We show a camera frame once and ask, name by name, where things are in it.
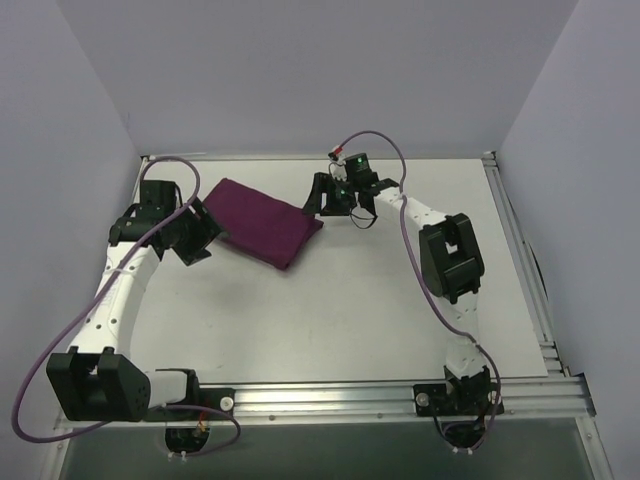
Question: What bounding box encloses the purple cloth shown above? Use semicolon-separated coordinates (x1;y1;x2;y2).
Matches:
203;178;323;271

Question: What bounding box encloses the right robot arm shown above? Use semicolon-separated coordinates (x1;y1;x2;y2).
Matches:
303;172;492;413

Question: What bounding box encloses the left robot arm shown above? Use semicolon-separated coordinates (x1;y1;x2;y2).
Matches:
46;180;223;422

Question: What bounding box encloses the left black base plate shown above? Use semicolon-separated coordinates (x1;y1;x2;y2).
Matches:
143;387;236;422

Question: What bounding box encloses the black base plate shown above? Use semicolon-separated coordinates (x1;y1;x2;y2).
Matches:
412;383;497;417
143;387;236;422

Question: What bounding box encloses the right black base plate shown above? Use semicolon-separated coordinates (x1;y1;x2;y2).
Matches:
412;383;497;417

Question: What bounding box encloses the aluminium right rail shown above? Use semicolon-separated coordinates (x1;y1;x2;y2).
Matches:
482;151;570;377

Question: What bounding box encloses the aluminium rail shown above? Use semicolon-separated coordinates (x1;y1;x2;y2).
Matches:
482;151;570;377
53;375;597;430

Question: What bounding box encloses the aluminium front rail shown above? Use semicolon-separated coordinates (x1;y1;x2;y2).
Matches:
53;375;597;430

